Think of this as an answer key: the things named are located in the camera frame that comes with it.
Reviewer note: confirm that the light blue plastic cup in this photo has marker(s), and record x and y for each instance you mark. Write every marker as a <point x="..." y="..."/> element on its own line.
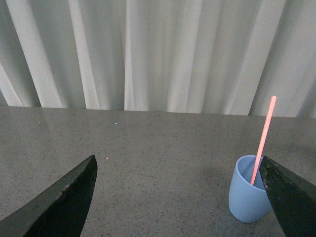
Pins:
<point x="248" y="203"/>

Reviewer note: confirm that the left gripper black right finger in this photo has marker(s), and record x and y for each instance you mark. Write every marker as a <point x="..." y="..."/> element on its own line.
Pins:
<point x="292" y="198"/>

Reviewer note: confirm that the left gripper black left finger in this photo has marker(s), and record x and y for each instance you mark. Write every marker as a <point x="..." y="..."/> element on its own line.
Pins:
<point x="60" y="210"/>

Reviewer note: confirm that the white pleated curtain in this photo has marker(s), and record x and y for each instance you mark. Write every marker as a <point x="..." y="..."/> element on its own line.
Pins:
<point x="190" y="56"/>

